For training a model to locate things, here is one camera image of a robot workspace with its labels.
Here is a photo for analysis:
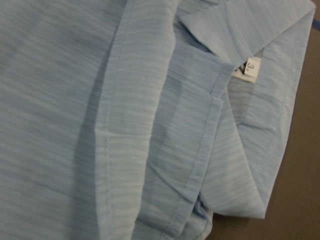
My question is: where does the light blue button shirt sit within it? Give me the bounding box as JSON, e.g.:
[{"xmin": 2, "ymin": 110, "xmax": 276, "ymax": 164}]
[{"xmin": 0, "ymin": 0, "xmax": 316, "ymax": 240}]

